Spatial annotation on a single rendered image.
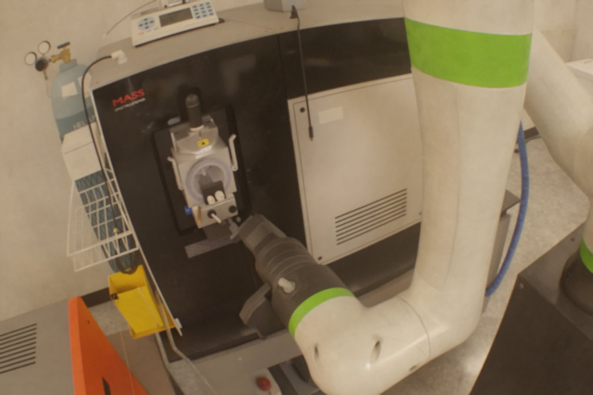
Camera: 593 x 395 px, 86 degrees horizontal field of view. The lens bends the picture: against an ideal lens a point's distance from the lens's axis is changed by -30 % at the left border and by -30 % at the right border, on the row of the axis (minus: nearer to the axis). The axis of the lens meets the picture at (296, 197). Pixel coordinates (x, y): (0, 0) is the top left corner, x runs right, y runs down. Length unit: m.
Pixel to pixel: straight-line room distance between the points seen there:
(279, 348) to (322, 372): 0.78
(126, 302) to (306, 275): 0.65
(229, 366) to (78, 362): 0.64
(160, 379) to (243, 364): 0.26
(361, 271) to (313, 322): 0.78
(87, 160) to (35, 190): 1.03
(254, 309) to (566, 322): 0.46
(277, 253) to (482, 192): 0.31
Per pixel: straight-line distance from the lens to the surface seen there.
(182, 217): 0.96
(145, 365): 1.18
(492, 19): 0.31
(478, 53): 0.31
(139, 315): 1.13
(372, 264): 1.27
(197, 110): 0.79
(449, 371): 1.91
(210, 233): 0.90
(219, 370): 1.22
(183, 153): 0.82
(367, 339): 0.44
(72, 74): 1.63
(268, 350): 1.21
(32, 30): 1.98
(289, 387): 1.87
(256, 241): 0.62
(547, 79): 0.57
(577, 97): 0.62
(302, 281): 0.52
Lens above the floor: 1.59
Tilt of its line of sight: 33 degrees down
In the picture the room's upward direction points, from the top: 8 degrees counter-clockwise
